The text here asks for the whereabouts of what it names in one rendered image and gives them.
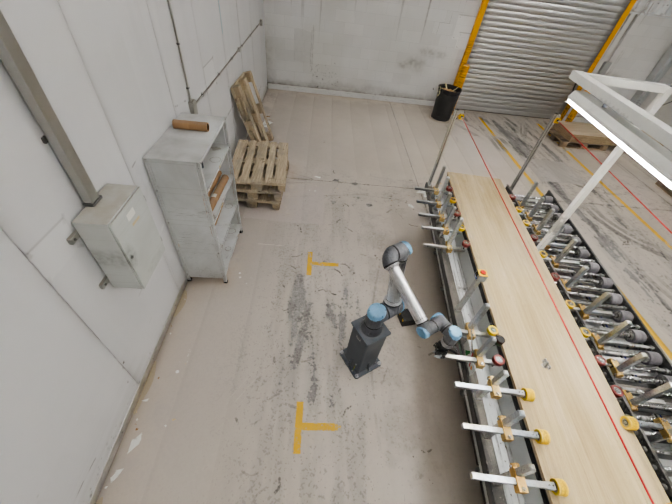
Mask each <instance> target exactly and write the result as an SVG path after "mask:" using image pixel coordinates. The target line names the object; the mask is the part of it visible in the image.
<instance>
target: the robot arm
mask: <svg viewBox="0 0 672 504"><path fill-rule="evenodd" d="M411 254H412V247H411V245H410V244H409V243H408V242H407V241H400V242H399V243H396V244H394V245H391V246H389V247H387V248H386V249H385V251H384V253H383V256H382V265H383V267H384V269H385V270H387V271H388V272H389V274H390V276H389V282H388V289H387V294H386V295H385V296H384V300H383V302H382V303H373V304H371V305H370V306H369V308H368V310H367V313H366V317H365V318H364V319H363V320H362V322H361V325H360V328H361V331H362V332H363V334H364V335H366V336H368V337H377V336H379V335H380V334H381V332H382V323H383V322H385V321H387V320H389V319H390V318H392V317H394V316H396V315H398V314H400V313H401V312H402V311H403V310H404V308H405V305H404V302H405V304H406V306H407V308H408V310H409V312H410V313H411V315H412V317H413V319H414V321H415V323H416V325H417V328H416V331H417V334H418V335H419V336H420V337H421V338H423V339H426V338H428V337H430V336H431V335H433V334H434V333H436V332H438V331H439V330H440V331H441V333H442V334H443V335H444V336H443V337H442V339H441V341H438V343H437V342H436V343H435V344H436V345H435V344H434V345H433V346H435V348H436V349H435V351H433V352H434V353H435V354H434V355H435V356H434V357H436V358H438V359H444V358H445V357H446V355H447V353H448V350H449V351H451V352H453V353H454V354H457V353H458V348H457V347H456V346H454V345H455V344H456V343H457V341H458V340H460V338H461V336H462V331H461V329H460V328H459V327H457V326H455V325H452V324H451V323H450V322H449V321H448V320H447V319H446V318H445V317H444V315H442V314H441V313H436V314H435V315H433V316H432V317H431V318H430V320H428V318H427V317H426V315H425V313H424V311H423V309H422V307H421V306H420V304H419V302H418V300H417V298H416V296H415V295H414V293H413V291H412V289H411V287H410V285H409V284H408V282H407V280H406V278H405V276H404V274H405V268H406V263H407V260H408V256H409V255H411ZM400 295H401V297H402V298H403V300H404V302H403V300H402V298H401V297H400Z"/></svg>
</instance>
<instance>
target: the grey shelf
mask: <svg viewBox="0 0 672 504"><path fill-rule="evenodd" d="M176 119H177V120H188V121H198V122H208V123H209V132H205V131H195V130H184V129H174V128H173V126H172V124H171V125H170V126H169V128H168V129H167V130H166V131H165V132H164V133H163V135H162V136H161V137H160V138H159V139H158V141H157V142H156V143H155V144H154V145H153V147H152V148H151V149H150V150H149V151H148V152H147V154H146V155H145V156H144V157H143V161H144V163H145V166H146V169H147V171H148V174H149V177H150V180H151V182H152V185H153V188H154V190H155V193H156V196H157V198H158V201H159V204H160V207H161V209H162V212H163V215H164V217H165V220H166V223H167V225H168V228H169V231H170V233H171V236H172V239H173V242H174V244H175V247H176V250H177V252H178V255H179V258H180V260H181V263H182V266H183V268H184V271H185V274H186V277H187V281H192V278H190V277H203V278H221V279H222V277H223V281H224V283H228V279H227V275H226V274H227V270H228V265H229V262H230V259H231V257H232V254H233V252H234V248H235V245H236V242H237V239H238V236H239V233H243V230H242V224H241V218H240V211H239V204H238V197H237V190H236V184H235V177H234V170H233V163H232V156H231V150H230V143H229V136H228V129H227V122H226V117H218V116H208V115H198V114H188V113H180V114H179V116H178V117H177V118H176ZM223 126H224V129H223ZM225 129H226V130H225ZM224 133H225V135H224ZM226 133H227V134H226ZM226 135H227V136H226ZM225 139H226V142H225ZM227 142H228V143H227ZM227 152H228V155H227ZM229 154H230V155H229ZM228 158H229V161H228ZM202 161H203V165H204V168H203V169H202V165H201V163H202ZM229 165H230V167H229ZM231 167H232V168H231ZM198 168H199V169H198ZM219 170H220V171H221V172H222V175H224V174H225V175H227V176H228V177H229V180H228V182H227V184H226V186H225V188H224V190H223V192H222V194H221V196H220V198H219V200H218V202H217V204H216V206H215V208H214V210H213V212H212V209H211V204H210V198H211V196H212V194H213V192H214V190H215V188H216V186H217V184H218V182H219V181H220V179H221V177H222V175H221V176H220V178H219V180H218V182H217V184H216V186H215V188H214V190H213V192H212V194H211V196H210V198H209V196H208V192H209V190H210V188H211V186H212V184H213V182H214V180H215V178H216V175H217V173H218V171H219ZM230 171H231V174H230ZM233 182H234V183H233ZM232 184H233V187H232ZM233 191H234V193H233ZM234 197H235V199H234ZM205 198H206V199H205ZM203 199H204V200H203ZM236 200H237V201H236ZM204 203H205V205H204ZM223 203H224V204H223ZM222 205H223V207H222ZM205 207H206V209H205ZM207 207H208V208H207ZM221 208H222V210H221ZM220 210H221V213H220ZM236 210H237V212H236ZM206 211H207V213H206ZM208 212H209V213H208ZM219 213H220V216H219V218H218V215H219ZM238 214H239V216H238ZM237 216H238V219H237ZM217 218H218V221H217V224H216V226H215V223H216V220H217ZM239 221H240V222H239ZM238 223H239V224H238ZM210 227H211V229H210ZM211 232H212V233H211ZM178 244H179V245H178ZM189 275H190V276H189Z"/></svg>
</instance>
